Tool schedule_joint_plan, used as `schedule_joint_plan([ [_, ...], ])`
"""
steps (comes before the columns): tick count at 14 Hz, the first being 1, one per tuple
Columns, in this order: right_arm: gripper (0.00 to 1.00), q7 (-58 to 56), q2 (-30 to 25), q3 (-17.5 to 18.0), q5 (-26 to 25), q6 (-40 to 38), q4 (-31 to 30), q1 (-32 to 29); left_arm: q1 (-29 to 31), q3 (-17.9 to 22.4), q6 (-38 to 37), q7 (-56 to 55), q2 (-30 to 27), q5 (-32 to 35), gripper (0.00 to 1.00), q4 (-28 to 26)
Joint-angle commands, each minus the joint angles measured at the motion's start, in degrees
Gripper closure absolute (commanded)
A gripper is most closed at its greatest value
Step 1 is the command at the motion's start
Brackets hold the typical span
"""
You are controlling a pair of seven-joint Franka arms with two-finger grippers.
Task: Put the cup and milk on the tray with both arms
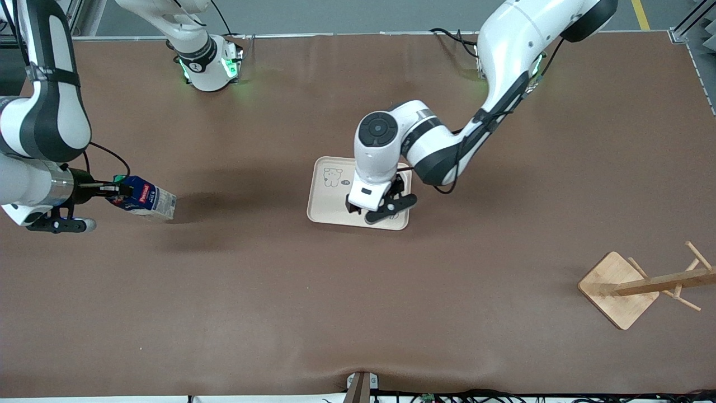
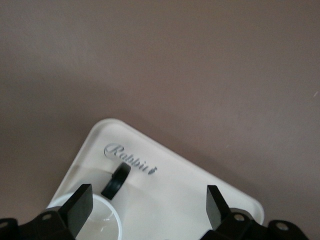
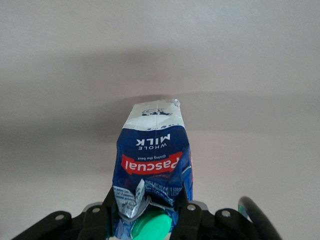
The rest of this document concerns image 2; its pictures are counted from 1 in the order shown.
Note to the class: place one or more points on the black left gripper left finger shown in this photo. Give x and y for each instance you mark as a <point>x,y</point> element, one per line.
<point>72,215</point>

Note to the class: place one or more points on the white rabbit print tray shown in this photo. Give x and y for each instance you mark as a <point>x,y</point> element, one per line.
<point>175,200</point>

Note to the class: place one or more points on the brown table cover mat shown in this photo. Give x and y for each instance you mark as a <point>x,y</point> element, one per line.
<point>160,62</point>

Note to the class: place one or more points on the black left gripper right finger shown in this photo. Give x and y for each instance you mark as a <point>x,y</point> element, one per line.
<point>220,215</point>

